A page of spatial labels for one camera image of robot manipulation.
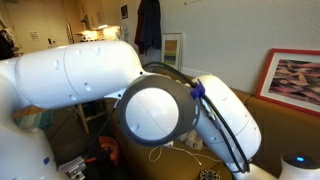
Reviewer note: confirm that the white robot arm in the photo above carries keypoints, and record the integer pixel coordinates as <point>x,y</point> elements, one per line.
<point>83,73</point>

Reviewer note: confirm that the wood framed striped picture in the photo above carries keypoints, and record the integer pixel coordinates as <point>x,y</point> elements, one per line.
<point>171,51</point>

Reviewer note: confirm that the white power adapter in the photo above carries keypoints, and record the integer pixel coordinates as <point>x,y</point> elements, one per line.
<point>169,144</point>

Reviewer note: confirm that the dark hanging jacket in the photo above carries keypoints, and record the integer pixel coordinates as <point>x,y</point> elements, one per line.
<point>150,26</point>

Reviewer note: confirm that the orange black clamp tool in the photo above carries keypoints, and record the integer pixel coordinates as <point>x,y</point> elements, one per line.
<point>100,156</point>

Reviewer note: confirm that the teal rug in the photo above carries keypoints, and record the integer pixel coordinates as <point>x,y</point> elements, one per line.
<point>33,119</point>

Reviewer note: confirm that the brown leather sofa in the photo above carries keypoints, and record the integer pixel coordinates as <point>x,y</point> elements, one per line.
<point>283,133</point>

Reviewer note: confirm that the red framed picture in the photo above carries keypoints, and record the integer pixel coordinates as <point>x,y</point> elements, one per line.
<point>293,80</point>

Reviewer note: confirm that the paper door sign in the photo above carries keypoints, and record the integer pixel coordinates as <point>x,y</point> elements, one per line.
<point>34,35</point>

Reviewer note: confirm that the dark hanging clothes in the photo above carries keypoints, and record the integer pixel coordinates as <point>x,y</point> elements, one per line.
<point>6,43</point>

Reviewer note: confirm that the small dark wall poster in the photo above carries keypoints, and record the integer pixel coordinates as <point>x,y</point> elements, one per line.
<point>124,11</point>

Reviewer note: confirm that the silver metal bracket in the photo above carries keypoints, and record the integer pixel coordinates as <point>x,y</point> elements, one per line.
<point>71,166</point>

